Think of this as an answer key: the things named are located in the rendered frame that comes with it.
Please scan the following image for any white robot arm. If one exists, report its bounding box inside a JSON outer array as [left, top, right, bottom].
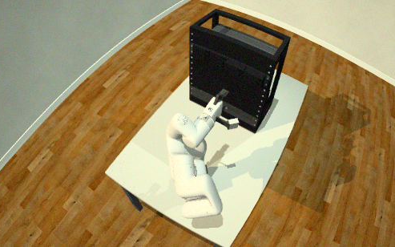
[[166, 113, 223, 219]]

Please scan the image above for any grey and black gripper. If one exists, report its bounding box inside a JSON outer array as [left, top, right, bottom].
[[200, 89, 229, 123]]

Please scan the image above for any black equipment rack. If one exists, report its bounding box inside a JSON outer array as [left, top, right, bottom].
[[189, 9, 290, 133]]

